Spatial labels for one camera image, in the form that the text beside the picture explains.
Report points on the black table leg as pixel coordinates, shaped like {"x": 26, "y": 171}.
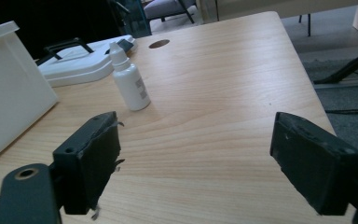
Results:
{"x": 346, "y": 67}

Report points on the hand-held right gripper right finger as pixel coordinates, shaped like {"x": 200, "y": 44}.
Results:
{"x": 313, "y": 165}

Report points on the black chair leg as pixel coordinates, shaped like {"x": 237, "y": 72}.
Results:
{"x": 308, "y": 25}

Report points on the grey chair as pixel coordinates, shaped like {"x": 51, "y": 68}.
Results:
{"x": 167, "y": 8}

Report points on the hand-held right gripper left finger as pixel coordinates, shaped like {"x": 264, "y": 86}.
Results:
{"x": 88, "y": 165}

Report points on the white dropper bottle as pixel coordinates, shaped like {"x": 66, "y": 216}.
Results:
{"x": 130, "y": 81}

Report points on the teal bin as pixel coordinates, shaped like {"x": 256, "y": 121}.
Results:
{"x": 135, "y": 17}

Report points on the white box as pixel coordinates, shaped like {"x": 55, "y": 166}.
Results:
{"x": 9, "y": 93}

